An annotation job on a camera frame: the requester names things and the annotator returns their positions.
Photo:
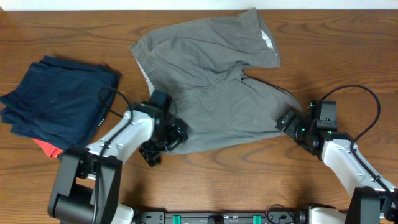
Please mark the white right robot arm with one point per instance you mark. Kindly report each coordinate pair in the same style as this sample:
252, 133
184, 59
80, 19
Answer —
372, 197

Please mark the folded navy blue garment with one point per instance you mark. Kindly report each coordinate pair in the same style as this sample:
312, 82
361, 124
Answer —
60, 102

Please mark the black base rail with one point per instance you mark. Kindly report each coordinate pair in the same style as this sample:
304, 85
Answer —
277, 216

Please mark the grey shorts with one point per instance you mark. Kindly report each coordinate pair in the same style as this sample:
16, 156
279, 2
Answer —
201, 65

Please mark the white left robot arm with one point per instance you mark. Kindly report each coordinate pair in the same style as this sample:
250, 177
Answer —
88, 181

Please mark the folded red garment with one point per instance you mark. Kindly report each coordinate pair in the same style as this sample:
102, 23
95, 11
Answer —
50, 150

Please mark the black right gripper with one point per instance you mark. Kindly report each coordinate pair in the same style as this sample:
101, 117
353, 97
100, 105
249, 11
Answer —
296, 120

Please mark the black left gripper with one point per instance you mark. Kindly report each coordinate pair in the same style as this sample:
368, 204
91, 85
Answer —
178, 136

